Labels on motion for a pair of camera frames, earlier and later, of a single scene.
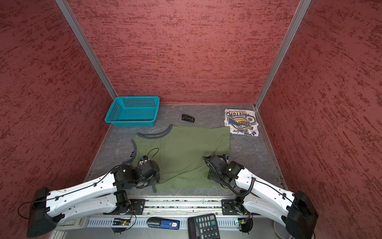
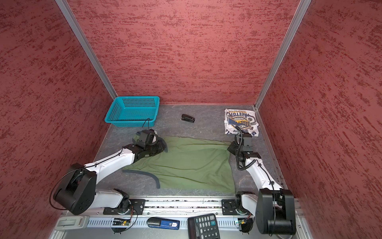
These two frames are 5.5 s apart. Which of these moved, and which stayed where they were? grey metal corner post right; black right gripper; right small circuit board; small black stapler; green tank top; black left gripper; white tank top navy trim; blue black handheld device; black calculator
Moved: green tank top; black left gripper; black right gripper
Stayed: small black stapler; right small circuit board; black calculator; blue black handheld device; grey metal corner post right; white tank top navy trim
